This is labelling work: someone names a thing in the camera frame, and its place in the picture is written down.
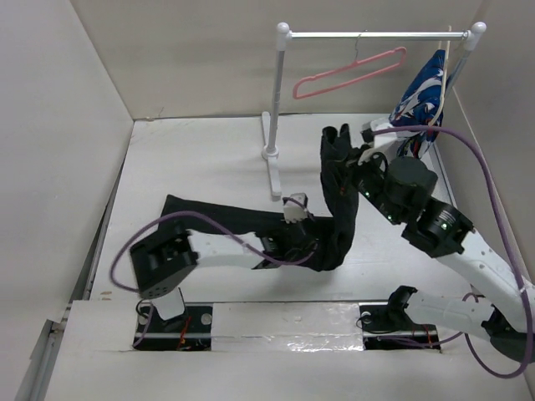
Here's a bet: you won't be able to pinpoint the aluminium side rail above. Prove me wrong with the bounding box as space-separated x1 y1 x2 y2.
429 145 456 206

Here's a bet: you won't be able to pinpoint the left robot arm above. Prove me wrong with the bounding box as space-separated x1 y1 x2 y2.
129 221 317 332

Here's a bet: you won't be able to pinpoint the pink clothes hanger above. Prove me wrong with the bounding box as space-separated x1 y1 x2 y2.
292 33 408 100

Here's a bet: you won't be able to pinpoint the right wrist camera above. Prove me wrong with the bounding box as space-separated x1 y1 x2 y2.
361 117 399 161

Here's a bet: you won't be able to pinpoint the cream clothes hanger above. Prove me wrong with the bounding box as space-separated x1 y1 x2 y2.
428 40 451 127

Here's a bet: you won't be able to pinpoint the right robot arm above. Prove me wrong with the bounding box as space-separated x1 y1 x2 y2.
342 145 534 363

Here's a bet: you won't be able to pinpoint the black denim trousers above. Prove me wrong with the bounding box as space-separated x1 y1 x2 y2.
161 124 359 272

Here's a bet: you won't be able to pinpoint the aluminium left rail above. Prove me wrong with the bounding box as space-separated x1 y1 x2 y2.
14 200 113 400

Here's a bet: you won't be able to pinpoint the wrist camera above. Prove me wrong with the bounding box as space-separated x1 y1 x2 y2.
361 117 399 161
282 192 310 223

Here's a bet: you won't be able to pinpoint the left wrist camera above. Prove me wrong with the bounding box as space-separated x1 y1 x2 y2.
282 192 310 223

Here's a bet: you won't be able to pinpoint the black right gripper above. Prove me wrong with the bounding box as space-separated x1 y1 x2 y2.
327 143 404 226

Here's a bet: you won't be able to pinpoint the white clothes rack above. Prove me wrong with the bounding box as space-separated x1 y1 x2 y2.
259 20 488 203

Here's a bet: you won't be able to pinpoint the blue patterned garment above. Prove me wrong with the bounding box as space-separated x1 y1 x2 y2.
389 49 444 159

